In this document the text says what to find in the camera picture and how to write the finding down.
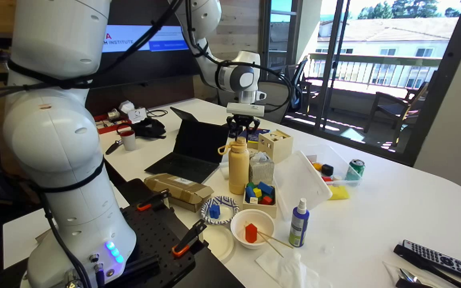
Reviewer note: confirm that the white round disc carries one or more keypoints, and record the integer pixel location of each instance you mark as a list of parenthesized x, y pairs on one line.
[(217, 241)]

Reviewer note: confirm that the small teal can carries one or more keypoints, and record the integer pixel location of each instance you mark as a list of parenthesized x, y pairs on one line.
[(356, 169)]

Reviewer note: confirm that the outdoor patio chair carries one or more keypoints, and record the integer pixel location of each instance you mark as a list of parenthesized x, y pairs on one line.
[(396, 109)]

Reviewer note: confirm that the clear plastic jar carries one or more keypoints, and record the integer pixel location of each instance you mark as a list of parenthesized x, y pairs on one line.
[(261, 169)]

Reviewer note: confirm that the yellow bottle lid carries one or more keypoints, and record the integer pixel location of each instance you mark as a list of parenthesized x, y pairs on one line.
[(239, 144)]

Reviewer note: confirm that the black cloth bag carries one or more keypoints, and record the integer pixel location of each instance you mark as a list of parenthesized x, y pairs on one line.
[(151, 128)]

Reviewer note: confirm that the red block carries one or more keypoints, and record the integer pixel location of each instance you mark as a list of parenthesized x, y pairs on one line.
[(250, 233)]

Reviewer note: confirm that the grey mesh office chair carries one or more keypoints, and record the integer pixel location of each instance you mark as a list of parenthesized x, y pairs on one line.
[(297, 85)]

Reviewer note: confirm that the black block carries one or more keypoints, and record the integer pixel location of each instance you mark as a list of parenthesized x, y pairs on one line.
[(327, 169)]

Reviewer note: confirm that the red flat box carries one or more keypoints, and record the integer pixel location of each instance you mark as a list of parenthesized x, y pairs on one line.
[(111, 125)]

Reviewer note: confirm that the wooden tray of coloured blocks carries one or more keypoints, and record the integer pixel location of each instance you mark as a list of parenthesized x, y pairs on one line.
[(260, 193)]

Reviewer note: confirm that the white bowl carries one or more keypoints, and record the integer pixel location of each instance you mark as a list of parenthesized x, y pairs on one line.
[(241, 224)]

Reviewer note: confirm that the blue patterned plate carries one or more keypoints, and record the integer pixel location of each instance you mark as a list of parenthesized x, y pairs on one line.
[(228, 205)]

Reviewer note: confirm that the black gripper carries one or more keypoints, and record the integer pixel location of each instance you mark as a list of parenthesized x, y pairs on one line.
[(242, 121)]

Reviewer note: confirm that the black pen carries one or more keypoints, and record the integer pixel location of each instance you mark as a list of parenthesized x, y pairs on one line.
[(113, 147)]

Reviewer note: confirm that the blue white spray bottle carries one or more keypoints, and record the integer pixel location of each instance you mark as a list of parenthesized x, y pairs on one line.
[(298, 225)]

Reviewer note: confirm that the wooden shape sorter cube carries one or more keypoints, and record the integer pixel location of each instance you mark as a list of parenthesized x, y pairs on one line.
[(276, 144)]

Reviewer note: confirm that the white cup with red band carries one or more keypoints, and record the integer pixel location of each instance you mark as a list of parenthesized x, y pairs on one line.
[(129, 139)]

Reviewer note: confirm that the clear plastic container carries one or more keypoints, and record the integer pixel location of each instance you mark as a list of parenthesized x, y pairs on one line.
[(300, 184)]

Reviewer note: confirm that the yellow water bottle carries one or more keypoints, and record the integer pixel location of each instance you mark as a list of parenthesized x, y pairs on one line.
[(239, 169)]

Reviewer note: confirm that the wooden chopsticks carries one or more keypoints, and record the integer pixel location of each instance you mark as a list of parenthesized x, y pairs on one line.
[(273, 241)]

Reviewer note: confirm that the black remote control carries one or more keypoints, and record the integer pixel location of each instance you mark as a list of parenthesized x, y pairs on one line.
[(444, 261)]

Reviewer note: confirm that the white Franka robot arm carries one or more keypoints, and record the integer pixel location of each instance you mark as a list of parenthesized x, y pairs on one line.
[(65, 149)]

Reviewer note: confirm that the yellow block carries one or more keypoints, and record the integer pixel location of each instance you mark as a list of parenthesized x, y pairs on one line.
[(340, 192)]

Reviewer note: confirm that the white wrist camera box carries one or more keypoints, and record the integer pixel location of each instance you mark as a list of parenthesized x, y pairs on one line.
[(245, 109)]

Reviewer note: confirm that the brown cardboard box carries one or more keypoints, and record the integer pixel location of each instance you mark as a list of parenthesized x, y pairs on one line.
[(180, 190)]

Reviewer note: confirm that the black laptop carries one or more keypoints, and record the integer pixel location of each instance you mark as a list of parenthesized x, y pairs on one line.
[(199, 145)]

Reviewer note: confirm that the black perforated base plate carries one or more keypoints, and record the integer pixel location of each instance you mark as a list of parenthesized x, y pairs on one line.
[(156, 233)]

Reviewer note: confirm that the blue block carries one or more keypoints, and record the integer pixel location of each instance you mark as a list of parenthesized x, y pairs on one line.
[(215, 209)]

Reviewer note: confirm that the wall television screen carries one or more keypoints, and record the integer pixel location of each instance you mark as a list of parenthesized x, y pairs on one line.
[(156, 40)]

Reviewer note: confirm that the white crumpled object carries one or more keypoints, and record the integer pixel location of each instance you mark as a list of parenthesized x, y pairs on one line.
[(135, 112)]

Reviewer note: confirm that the black orange clamp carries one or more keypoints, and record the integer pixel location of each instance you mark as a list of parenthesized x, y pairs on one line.
[(153, 200), (188, 240)]

